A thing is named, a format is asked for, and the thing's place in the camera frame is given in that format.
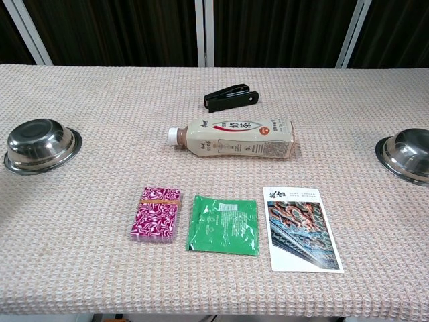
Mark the stainless steel bowl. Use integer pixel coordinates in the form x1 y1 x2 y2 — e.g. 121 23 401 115
375 128 429 188
3 118 83 176

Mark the milk tea plastic bottle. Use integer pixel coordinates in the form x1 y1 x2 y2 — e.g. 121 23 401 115
167 117 296 161

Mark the black stapler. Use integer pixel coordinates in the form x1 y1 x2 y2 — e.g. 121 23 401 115
203 83 261 114

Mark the green foil sachet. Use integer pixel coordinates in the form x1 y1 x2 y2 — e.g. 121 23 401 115
186 195 260 257

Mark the pink white card deck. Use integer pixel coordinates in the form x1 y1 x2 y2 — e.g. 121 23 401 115
129 186 184 244

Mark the dragon photo postcard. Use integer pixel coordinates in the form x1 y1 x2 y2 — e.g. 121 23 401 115
262 186 345 274

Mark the beige waffle tablecloth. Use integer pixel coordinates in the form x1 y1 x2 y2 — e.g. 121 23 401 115
0 63 429 322

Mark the dark pleated curtain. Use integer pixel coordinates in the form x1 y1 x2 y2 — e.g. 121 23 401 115
21 0 198 67
213 0 358 69
348 0 429 70
0 0 36 65

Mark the white metal frame post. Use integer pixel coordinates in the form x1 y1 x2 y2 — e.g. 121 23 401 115
334 0 373 70
194 0 215 68
2 0 54 66

